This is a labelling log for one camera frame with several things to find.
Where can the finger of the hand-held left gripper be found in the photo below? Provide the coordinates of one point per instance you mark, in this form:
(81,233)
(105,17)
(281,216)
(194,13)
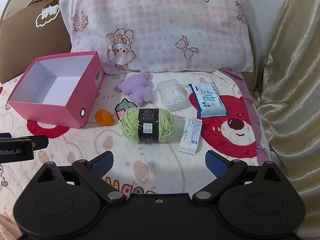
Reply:
(40,142)

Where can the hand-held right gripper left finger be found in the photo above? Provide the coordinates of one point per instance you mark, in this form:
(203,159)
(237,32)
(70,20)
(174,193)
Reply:
(102,163)

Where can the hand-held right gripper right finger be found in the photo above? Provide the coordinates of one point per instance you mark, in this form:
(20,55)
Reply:
(216,163)

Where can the pink cardboard box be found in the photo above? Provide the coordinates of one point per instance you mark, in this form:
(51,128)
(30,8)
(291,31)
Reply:
(62,115)

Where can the white tissue packet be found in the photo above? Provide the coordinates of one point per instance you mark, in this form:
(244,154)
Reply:
(191,135)

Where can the green yarn ball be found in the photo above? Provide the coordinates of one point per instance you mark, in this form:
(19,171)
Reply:
(130,125)

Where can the blue wet wipes packet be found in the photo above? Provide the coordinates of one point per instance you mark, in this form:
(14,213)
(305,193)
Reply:
(208,100)

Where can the clear floss pick box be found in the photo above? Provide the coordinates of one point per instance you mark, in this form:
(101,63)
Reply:
(172,95)

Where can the purple plush toy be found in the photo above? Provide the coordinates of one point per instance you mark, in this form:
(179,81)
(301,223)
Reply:
(136,87)

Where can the orange makeup sponge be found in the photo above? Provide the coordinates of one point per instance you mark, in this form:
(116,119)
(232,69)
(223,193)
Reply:
(103,117)

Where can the brown pillow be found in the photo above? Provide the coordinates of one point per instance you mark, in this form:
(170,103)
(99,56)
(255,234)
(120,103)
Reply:
(20,42)

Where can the gold curtain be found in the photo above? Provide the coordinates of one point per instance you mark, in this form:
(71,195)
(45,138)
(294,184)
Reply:
(295,80)

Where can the pink checked pillow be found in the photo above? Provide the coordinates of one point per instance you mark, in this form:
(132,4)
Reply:
(155,30)

